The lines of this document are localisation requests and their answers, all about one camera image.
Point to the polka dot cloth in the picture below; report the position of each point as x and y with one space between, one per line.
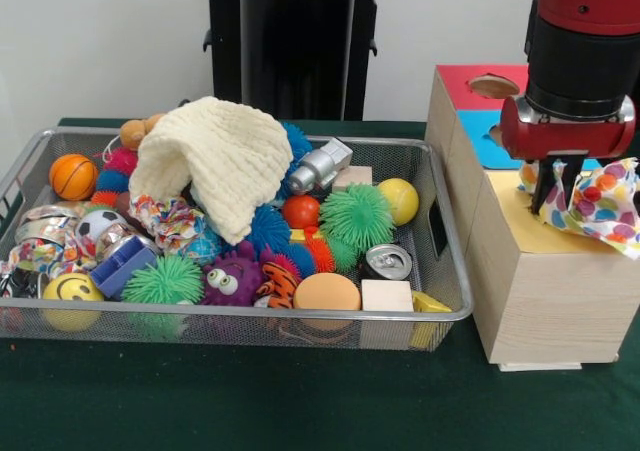
605 206

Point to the cream knitted cloth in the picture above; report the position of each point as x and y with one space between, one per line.
220 161

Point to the wooden box with three holes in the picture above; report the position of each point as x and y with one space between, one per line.
540 301

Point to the small orange basketball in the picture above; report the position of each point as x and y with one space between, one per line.
73 176

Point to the yellow smiley ball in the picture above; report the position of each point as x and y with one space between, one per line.
72 301

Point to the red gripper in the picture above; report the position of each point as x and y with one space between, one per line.
565 139

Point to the brown plush toy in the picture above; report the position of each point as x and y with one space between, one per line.
135 131

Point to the clear mesh bin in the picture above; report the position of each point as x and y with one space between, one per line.
250 327

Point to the green spiky ball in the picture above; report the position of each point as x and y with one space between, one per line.
358 216
162 283

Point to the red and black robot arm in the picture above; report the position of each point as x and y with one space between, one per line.
585 41

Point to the plain yellow ball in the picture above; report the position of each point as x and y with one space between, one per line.
398 201

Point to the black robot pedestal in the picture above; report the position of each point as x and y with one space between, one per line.
290 51

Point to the purple spiky ball with eyes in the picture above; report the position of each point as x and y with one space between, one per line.
230 283

